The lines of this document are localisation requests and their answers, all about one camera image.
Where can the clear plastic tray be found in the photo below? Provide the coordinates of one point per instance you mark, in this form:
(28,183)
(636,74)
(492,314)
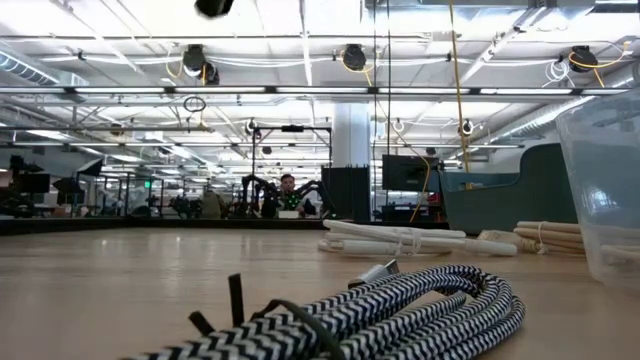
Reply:
(605,175)

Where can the background black robot arm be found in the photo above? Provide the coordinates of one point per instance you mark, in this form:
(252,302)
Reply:
(260,187)
(315,187)

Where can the long ceiling light strip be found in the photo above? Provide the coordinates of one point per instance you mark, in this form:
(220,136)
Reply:
(320,90)

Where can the white building column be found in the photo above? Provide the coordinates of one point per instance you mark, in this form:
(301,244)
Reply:
(350,135)

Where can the person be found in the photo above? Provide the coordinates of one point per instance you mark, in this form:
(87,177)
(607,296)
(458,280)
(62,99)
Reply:
(287,182)

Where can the black cabinet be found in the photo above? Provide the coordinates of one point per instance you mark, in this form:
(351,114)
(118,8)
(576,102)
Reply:
(345,195)

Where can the background computer monitor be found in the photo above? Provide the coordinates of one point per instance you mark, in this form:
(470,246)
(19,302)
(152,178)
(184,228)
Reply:
(35,183)

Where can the background black station frame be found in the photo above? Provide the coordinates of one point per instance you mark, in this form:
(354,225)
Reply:
(292,128)

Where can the silver ventilation duct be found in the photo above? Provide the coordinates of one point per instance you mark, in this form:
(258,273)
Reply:
(540,120)
(25,70)

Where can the black wall screen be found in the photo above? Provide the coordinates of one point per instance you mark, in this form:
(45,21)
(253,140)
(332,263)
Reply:
(410,172)

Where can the black aluminium table frame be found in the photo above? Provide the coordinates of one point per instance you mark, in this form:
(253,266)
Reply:
(75,224)

